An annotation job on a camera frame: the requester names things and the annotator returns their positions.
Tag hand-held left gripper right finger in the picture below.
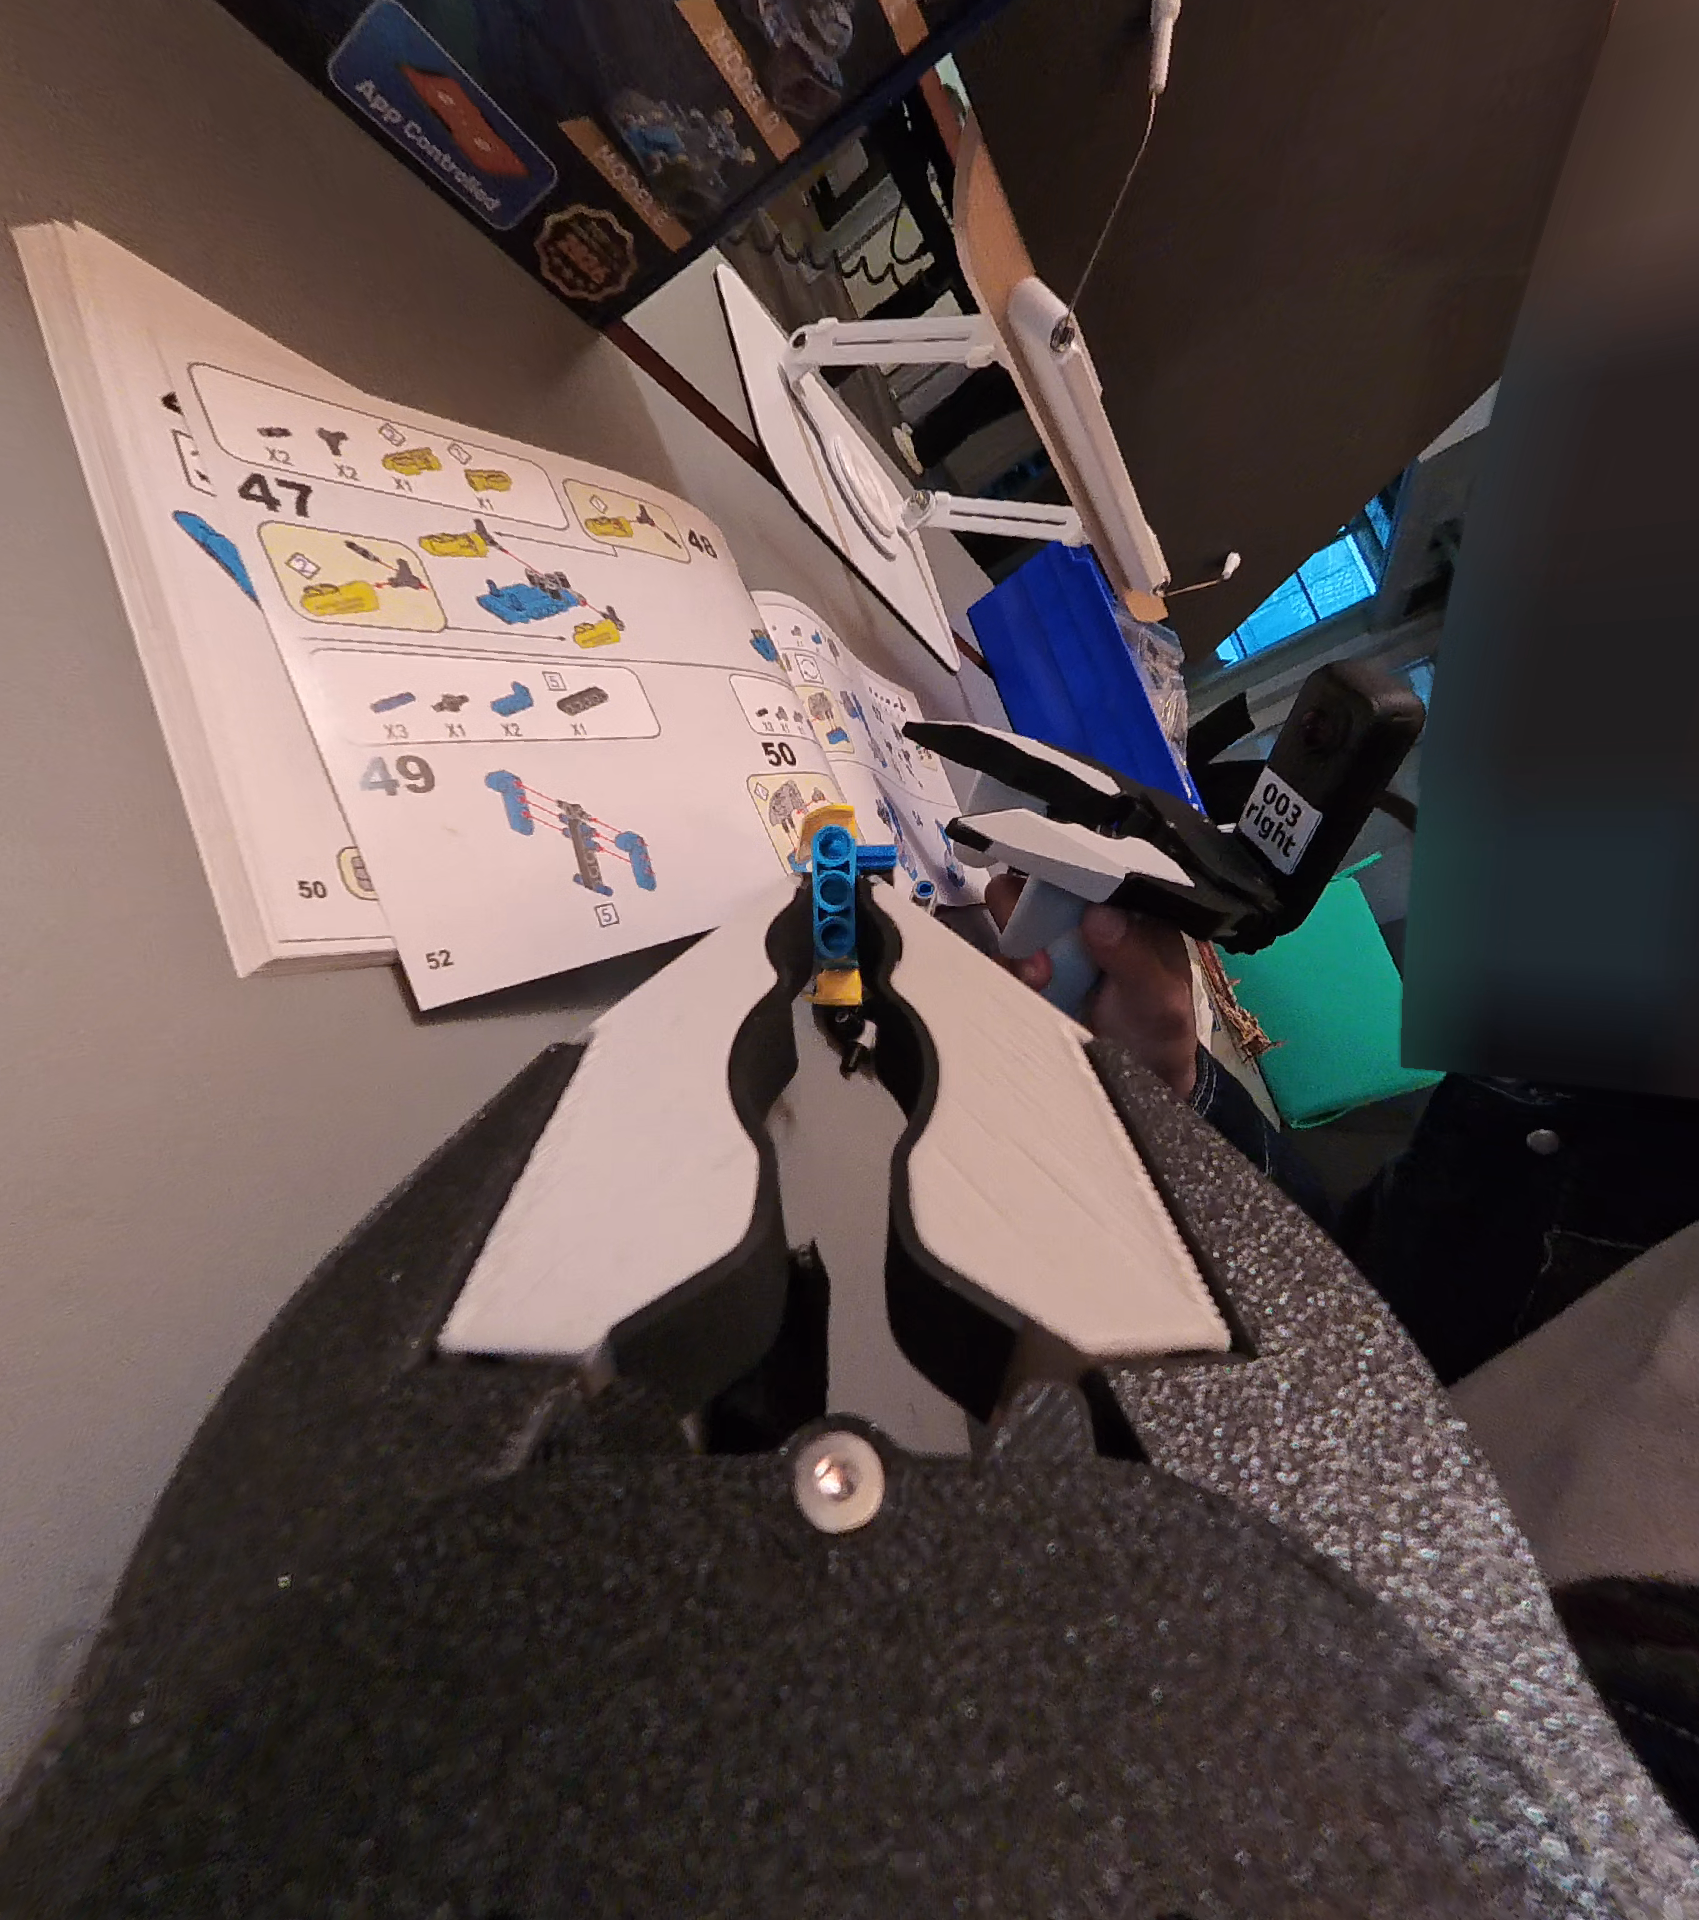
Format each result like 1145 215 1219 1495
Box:
863 876 1233 1423

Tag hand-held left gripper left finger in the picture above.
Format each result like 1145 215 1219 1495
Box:
435 876 809 1420

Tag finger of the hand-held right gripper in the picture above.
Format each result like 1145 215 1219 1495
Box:
945 806 1195 911
905 719 1145 828

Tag blue-yellow brick assembly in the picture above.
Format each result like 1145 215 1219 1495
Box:
795 822 941 1073

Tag person's right forearm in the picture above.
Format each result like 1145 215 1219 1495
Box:
1191 1041 1337 1217

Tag grey desk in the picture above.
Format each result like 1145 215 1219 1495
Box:
0 0 1037 1877

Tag person's right hand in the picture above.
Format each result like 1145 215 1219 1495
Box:
981 874 1205 1099

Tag blue plastic bin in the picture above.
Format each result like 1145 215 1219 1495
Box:
965 541 1207 822

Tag teal plastic case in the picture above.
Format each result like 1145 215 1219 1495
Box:
1205 854 1445 1130

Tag crumpled clear plastic wrappers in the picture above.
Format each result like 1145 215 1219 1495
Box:
1125 614 1189 744

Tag large paned window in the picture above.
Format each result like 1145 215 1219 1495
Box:
1215 486 1423 666

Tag white folding book stand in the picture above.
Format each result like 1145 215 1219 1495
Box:
713 0 1243 672

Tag open instruction booklet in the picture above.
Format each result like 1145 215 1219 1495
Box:
12 221 993 1013

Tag black divider panel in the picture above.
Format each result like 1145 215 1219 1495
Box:
961 0 1615 662

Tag person's white shirt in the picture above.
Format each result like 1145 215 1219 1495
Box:
1449 1169 1699 1602

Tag toy robot kit box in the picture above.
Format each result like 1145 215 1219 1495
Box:
211 0 1007 336

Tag black coiled cable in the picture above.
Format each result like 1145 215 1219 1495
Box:
731 210 943 293

